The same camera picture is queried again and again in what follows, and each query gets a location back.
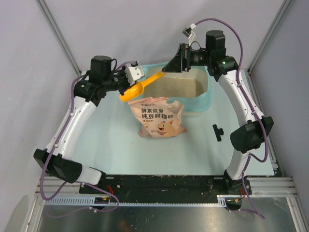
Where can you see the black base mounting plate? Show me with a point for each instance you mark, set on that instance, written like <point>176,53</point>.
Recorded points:
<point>163,197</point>

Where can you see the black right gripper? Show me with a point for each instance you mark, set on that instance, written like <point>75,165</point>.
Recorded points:
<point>181,62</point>

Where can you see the yellow plastic litter scoop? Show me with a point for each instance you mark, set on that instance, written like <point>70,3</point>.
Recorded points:
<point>139,87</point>

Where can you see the beige cat litter in box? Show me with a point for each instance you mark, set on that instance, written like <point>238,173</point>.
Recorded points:
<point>174,87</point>

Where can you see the left aluminium corner post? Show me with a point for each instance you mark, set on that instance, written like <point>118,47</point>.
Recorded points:
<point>58,34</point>

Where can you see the teal and beige litter box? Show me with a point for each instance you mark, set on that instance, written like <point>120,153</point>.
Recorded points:
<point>199,104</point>

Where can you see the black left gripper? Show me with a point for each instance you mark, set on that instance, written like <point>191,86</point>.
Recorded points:
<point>123,72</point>

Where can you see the white slotted cable duct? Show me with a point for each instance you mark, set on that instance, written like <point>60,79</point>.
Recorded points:
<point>98,201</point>

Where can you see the aluminium frame rail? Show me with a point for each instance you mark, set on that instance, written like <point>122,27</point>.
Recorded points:
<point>256,186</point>

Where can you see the aluminium corner post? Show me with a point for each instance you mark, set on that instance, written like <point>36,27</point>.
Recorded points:
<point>278,20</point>
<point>58,34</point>

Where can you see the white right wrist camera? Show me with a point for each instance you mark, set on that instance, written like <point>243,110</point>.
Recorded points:
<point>189,32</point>

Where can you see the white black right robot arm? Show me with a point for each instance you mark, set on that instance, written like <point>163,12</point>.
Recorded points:
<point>250,139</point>

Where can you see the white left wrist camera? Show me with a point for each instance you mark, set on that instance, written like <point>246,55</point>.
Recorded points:
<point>134,72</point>

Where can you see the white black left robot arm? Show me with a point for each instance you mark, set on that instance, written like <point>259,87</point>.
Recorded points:
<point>86,93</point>

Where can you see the black t-shaped plastic part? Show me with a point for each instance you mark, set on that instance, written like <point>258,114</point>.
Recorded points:
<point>219,132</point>

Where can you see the right aluminium corner post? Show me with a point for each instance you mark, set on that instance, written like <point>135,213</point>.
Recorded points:
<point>278,20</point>

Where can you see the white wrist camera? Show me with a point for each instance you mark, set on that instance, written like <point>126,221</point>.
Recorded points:
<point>134,72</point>
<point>189,32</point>

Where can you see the pink cat litter bag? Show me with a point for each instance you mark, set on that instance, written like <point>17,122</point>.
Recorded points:
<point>158,118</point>

